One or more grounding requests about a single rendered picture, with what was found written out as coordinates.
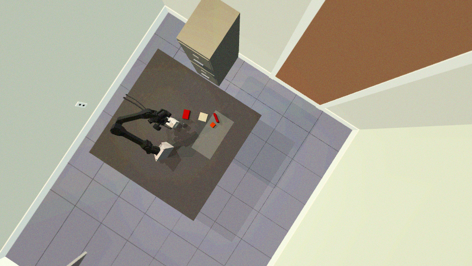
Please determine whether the red rectangular block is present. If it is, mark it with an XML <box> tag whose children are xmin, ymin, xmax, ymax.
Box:
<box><xmin>182</xmin><ymin>109</ymin><xmax>190</xmax><ymax>120</ymax></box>

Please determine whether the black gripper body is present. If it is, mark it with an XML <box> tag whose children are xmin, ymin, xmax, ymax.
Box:
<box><xmin>153</xmin><ymin>110</ymin><xmax>172</xmax><ymax>130</ymax></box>

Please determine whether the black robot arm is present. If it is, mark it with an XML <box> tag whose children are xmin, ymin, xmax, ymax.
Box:
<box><xmin>110</xmin><ymin>108</ymin><xmax>168</xmax><ymax>156</ymax></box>

